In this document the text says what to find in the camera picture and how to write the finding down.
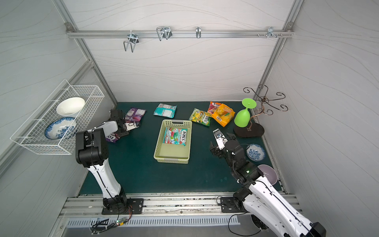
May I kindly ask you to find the pale green perforated plastic basket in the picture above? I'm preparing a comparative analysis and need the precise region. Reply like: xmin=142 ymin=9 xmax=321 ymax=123
xmin=154 ymin=119 xmax=192 ymax=165

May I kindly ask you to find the yellow orange candy bag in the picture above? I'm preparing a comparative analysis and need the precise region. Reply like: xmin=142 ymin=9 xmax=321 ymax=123
xmin=211 ymin=104 xmax=235 ymax=127

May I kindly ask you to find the small metal hook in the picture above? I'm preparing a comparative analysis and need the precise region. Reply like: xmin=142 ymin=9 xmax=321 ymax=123
xmin=195 ymin=27 xmax=201 ymax=39

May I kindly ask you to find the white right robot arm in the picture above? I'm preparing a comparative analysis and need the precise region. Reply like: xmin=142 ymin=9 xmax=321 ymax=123
xmin=210 ymin=129 xmax=326 ymax=237

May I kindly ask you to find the green spring tea candy bag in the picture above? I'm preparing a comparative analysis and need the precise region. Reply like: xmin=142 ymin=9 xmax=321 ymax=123
xmin=189 ymin=108 xmax=212 ymax=127

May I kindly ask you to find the lilac bowl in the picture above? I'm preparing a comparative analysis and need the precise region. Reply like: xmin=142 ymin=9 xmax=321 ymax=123
xmin=258 ymin=165 xmax=278 ymax=185

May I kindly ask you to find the purple Fox's berries candy bag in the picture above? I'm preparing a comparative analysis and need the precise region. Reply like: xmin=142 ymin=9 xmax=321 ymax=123
xmin=106 ymin=133 xmax=119 ymax=143

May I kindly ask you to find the blue patterned ceramic bowl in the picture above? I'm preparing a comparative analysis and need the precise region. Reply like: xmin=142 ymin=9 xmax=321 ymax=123
xmin=44 ymin=117 xmax=77 ymax=140

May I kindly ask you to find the metal glass holder stand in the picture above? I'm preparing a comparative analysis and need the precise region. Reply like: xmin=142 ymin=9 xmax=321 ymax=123
xmin=234 ymin=85 xmax=289 ymax=138

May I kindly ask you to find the white wire wall basket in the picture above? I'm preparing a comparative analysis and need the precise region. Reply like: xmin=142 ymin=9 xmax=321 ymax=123
xmin=10 ymin=80 xmax=105 ymax=155

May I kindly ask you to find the aluminium top rail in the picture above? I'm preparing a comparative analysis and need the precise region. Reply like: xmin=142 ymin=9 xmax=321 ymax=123
xmin=67 ymin=29 xmax=295 ymax=39

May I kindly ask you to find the teal mint candy bag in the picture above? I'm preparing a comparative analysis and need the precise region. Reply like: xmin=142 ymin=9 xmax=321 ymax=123
xmin=154 ymin=103 xmax=177 ymax=119

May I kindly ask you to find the green plastic wine glass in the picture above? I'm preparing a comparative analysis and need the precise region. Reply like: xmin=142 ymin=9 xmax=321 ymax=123
xmin=235 ymin=98 xmax=257 ymax=128

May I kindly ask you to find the metal hook centre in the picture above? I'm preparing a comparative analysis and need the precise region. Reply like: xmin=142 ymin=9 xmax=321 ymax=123
xmin=156 ymin=26 xmax=172 ymax=41

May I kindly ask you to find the purple candy bag back side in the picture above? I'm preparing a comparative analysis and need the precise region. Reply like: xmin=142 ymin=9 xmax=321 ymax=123
xmin=124 ymin=107 xmax=146 ymax=122

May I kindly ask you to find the small blue patterned dish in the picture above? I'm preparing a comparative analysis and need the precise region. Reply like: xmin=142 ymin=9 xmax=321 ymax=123
xmin=246 ymin=144 xmax=266 ymax=162

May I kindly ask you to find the metal hook right end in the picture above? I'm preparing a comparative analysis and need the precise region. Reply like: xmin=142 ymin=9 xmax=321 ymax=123
xmin=257 ymin=27 xmax=283 ymax=39

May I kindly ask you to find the white ceramic bowl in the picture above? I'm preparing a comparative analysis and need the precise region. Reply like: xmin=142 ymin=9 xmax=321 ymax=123
xmin=56 ymin=97 xmax=85 ymax=118

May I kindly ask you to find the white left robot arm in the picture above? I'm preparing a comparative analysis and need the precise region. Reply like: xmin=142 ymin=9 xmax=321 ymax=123
xmin=75 ymin=109 xmax=128 ymax=213

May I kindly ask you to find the orange fruits candy bag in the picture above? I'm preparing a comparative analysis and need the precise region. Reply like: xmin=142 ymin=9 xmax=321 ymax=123
xmin=207 ymin=101 xmax=221 ymax=115

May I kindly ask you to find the metal double hook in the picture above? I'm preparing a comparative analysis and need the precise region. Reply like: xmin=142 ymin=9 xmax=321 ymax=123
xmin=123 ymin=31 xmax=139 ymax=52

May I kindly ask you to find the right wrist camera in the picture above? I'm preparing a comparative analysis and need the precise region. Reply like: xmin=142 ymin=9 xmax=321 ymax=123
xmin=213 ymin=128 xmax=226 ymax=150

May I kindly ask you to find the mint blossom Fox's candy bag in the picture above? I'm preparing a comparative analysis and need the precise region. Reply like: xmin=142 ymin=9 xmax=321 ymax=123
xmin=163 ymin=127 xmax=188 ymax=146

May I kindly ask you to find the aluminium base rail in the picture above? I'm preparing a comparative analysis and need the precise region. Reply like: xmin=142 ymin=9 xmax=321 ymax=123
xmin=59 ymin=192 xmax=303 ymax=218

